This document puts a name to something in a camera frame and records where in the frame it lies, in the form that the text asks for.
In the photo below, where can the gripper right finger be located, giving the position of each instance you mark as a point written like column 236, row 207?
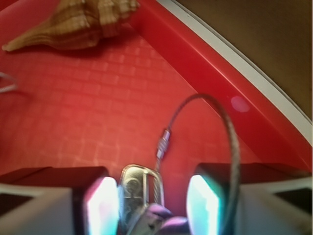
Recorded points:
column 274, row 199

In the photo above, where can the tan conch seashell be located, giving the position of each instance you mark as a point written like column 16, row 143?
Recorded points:
column 77, row 24

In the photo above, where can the red plastic tray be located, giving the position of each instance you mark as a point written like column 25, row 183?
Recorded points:
column 108, row 105

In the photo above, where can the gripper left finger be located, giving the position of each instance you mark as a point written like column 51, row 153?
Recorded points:
column 58, row 201

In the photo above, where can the silver keys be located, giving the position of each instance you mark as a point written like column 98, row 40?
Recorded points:
column 144, row 191

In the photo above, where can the grey plush bunny toy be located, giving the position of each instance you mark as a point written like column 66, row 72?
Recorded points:
column 7, row 83

